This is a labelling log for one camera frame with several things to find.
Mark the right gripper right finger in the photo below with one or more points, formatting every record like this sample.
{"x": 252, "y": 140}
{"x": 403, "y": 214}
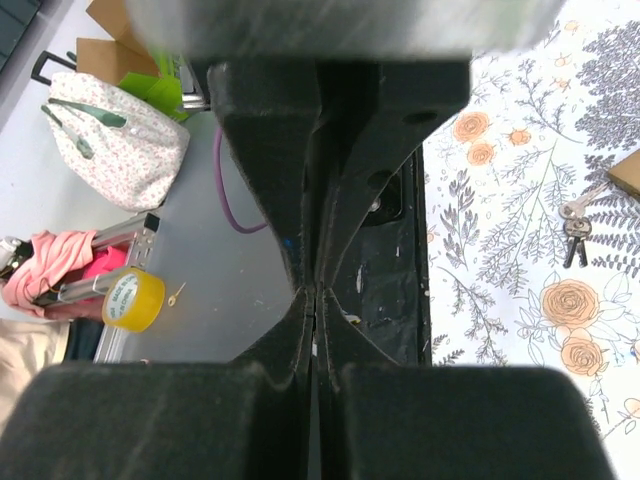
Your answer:
{"x": 380, "y": 420}

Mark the green paper box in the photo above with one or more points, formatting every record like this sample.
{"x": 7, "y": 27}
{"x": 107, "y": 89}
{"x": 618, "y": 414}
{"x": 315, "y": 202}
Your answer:
{"x": 156, "y": 80}

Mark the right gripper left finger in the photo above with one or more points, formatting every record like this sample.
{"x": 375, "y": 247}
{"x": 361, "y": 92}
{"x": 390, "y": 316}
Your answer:
{"x": 228, "y": 413}

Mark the brass keys on cloth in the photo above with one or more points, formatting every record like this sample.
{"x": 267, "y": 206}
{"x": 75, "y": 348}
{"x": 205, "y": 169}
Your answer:
{"x": 577, "y": 227}

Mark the yellow tape roll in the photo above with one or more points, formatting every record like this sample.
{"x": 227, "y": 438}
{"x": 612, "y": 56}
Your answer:
{"x": 134, "y": 301}

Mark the pink cloth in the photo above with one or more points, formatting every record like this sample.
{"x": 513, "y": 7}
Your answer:
{"x": 55, "y": 257}

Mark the large brass padlock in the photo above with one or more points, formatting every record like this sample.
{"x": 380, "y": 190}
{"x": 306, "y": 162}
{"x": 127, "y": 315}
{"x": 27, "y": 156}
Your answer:
{"x": 626, "y": 174}

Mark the cardboard box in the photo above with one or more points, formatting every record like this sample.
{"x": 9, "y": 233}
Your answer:
{"x": 118, "y": 57}

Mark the floral tablecloth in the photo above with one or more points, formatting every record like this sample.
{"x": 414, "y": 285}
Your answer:
{"x": 542, "y": 128}

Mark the floral fabric bag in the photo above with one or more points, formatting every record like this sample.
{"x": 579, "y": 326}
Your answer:
{"x": 125, "y": 149}

